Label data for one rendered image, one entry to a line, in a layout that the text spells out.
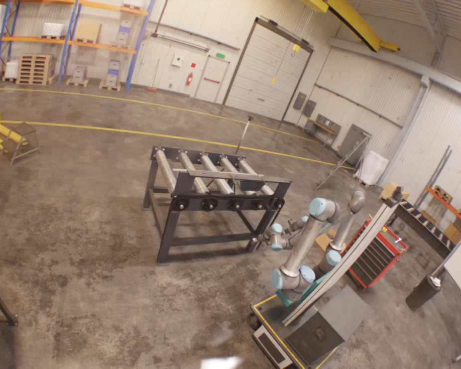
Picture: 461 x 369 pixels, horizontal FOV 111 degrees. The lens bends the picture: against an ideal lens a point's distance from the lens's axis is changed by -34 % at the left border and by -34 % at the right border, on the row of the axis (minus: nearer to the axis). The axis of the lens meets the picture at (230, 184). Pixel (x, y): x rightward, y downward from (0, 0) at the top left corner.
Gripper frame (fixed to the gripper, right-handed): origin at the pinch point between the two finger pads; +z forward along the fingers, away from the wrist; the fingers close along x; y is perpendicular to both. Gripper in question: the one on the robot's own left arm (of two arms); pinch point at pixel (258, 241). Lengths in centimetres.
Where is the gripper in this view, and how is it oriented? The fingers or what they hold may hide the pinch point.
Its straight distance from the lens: 222.1
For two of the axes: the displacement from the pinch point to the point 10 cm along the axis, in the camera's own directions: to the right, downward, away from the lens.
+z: -3.9, 5.2, 7.6
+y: -2.7, -8.5, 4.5
